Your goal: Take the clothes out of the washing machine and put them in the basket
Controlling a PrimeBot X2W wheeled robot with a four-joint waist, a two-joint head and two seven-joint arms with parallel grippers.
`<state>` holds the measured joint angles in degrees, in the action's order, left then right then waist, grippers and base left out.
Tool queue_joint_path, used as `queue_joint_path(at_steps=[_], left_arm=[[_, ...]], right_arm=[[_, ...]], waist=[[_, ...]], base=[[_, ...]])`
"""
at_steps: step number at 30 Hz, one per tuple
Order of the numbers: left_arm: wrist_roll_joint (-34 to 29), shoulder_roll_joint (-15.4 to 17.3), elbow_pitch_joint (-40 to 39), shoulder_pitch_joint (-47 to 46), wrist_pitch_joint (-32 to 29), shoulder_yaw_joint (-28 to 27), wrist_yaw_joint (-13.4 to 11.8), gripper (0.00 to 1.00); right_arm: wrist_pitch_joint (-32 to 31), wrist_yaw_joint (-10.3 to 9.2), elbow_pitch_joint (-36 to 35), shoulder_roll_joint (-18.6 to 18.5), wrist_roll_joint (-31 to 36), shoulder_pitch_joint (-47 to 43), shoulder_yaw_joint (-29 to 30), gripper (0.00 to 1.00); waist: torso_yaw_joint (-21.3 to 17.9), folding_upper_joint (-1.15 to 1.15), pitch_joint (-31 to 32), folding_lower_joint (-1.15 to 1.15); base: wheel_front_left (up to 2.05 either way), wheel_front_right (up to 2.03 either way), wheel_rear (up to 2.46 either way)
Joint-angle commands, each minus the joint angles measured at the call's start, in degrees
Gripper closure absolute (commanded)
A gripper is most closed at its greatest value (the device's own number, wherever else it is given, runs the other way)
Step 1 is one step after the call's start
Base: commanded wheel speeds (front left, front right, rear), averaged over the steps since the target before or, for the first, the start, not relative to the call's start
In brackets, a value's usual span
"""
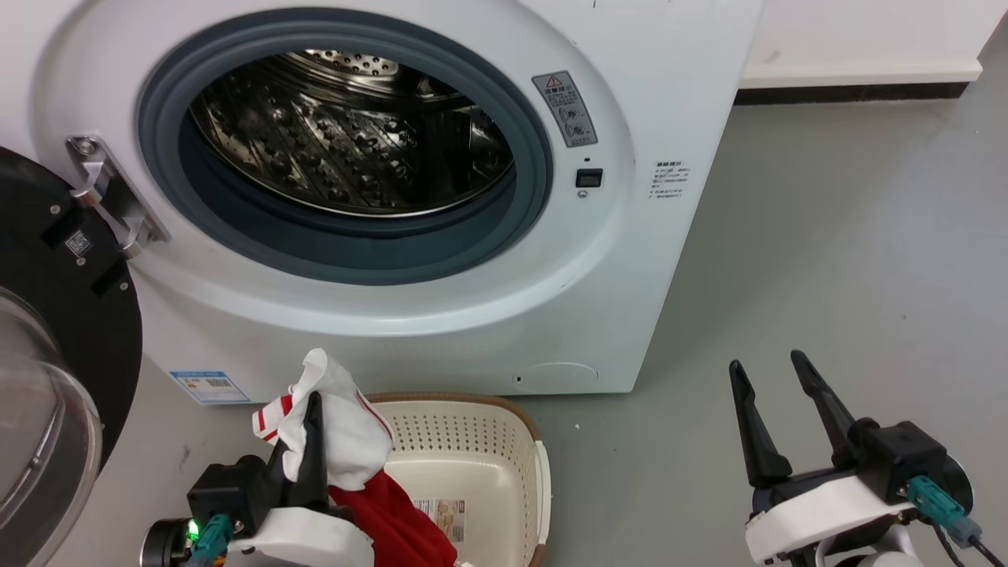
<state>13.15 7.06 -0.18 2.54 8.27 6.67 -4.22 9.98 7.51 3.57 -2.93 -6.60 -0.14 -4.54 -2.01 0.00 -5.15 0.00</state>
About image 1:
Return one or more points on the grey warning sticker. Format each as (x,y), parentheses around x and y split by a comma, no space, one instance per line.
(565,110)

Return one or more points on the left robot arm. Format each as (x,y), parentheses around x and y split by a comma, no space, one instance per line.
(161,545)

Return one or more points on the black glass washer door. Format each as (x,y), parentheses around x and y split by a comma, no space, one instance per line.
(94,331)

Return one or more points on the silver metal door hinge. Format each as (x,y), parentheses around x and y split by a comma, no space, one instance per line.
(110,189)

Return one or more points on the small printed text label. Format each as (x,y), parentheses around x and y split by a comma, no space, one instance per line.
(671,179)

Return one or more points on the white ledge with black baseboard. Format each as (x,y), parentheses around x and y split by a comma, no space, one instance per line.
(858,75)

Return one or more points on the blue white energy label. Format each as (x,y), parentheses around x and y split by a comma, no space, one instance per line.
(209,387)

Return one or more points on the grey rubber door gasket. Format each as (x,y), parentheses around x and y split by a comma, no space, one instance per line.
(354,246)

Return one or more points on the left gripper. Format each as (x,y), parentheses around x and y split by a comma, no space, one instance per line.
(299,539)

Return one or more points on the cream plastic laundry basket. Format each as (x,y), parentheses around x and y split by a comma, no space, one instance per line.
(472,457)

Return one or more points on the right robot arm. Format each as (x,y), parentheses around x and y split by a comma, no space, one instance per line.
(882,561)

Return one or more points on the white front-load washing machine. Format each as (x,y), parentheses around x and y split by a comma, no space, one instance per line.
(654,79)

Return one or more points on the black door latch socket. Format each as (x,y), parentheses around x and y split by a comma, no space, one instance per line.
(589,178)

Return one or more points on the paper label inside basket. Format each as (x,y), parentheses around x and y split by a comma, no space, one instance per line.
(441,520)

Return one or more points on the white garment with red stripes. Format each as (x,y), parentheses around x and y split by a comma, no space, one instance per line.
(346,429)

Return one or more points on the QR code sticker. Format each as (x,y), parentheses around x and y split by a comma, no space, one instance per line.
(79,243)

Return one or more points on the stainless steel washer drum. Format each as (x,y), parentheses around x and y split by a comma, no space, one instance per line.
(331,142)

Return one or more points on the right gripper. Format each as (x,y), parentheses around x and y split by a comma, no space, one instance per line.
(819,512)

